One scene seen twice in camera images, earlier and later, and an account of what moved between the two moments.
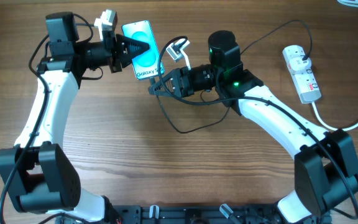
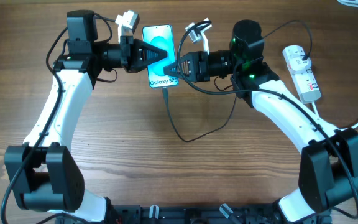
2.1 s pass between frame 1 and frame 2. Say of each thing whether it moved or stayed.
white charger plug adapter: stayed
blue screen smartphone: moved
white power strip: stayed
